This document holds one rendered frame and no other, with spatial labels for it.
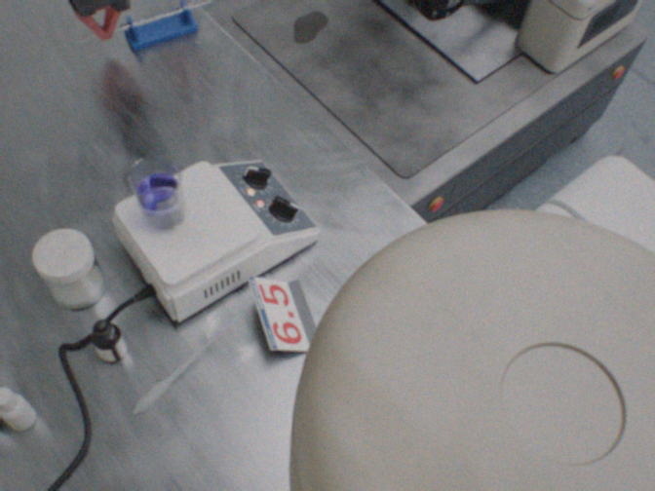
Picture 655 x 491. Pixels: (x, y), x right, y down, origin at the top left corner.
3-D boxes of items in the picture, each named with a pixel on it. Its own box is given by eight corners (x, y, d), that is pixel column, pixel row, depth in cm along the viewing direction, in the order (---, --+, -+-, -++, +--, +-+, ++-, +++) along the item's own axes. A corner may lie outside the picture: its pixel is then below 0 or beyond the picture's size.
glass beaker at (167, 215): (133, 206, 78) (119, 160, 72) (180, 190, 80) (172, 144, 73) (150, 249, 76) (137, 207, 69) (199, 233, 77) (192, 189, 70)
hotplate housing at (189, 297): (261, 170, 93) (260, 130, 86) (322, 243, 88) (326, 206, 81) (102, 254, 85) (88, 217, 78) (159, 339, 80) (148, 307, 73)
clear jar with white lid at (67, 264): (102, 312, 81) (86, 278, 74) (47, 311, 80) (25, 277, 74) (109, 265, 84) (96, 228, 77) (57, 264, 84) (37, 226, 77)
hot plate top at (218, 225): (207, 162, 83) (207, 157, 82) (265, 236, 78) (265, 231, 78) (111, 210, 79) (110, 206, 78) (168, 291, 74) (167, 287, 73)
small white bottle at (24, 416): (32, 402, 75) (12, 378, 69) (39, 424, 74) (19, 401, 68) (7, 413, 74) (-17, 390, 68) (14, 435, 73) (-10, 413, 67)
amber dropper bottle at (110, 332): (117, 332, 80) (104, 304, 74) (133, 351, 79) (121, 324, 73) (94, 349, 79) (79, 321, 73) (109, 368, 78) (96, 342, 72)
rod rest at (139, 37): (189, 16, 106) (187, -4, 103) (199, 30, 105) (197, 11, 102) (124, 36, 103) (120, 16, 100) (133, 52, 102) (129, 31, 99)
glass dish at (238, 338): (245, 364, 79) (245, 357, 77) (198, 350, 79) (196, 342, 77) (261, 321, 82) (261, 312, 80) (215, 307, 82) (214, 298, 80)
